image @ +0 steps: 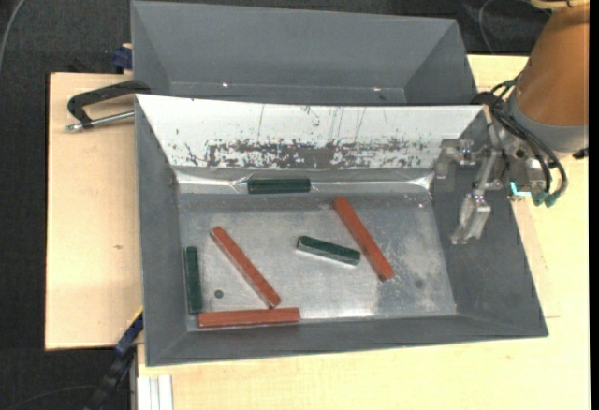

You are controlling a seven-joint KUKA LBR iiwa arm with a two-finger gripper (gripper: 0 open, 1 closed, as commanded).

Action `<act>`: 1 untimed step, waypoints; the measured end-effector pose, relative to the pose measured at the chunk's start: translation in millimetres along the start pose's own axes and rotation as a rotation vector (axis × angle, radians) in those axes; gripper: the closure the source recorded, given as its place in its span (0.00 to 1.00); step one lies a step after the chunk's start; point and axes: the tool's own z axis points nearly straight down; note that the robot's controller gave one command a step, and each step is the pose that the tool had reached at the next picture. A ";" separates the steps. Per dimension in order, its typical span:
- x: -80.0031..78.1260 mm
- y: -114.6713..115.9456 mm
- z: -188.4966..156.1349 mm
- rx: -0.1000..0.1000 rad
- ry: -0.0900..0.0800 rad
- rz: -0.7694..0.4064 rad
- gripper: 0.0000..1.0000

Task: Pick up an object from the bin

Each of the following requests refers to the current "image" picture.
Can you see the red-brown flat block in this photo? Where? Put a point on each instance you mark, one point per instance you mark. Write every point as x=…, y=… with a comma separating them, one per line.
x=245, y=267
x=248, y=317
x=363, y=238

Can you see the pale wood board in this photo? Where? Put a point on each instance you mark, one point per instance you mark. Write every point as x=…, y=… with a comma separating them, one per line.
x=91, y=211

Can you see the dark green flat block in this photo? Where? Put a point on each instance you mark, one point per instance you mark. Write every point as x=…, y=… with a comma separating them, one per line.
x=278, y=185
x=329, y=251
x=193, y=279

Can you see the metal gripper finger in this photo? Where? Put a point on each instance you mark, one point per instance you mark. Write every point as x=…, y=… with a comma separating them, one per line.
x=453, y=159
x=471, y=221

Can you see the black cylinder on white bracket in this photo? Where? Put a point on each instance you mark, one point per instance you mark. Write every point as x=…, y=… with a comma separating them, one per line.
x=580, y=153

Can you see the grey metal bin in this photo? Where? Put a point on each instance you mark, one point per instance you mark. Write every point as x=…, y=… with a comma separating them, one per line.
x=299, y=48

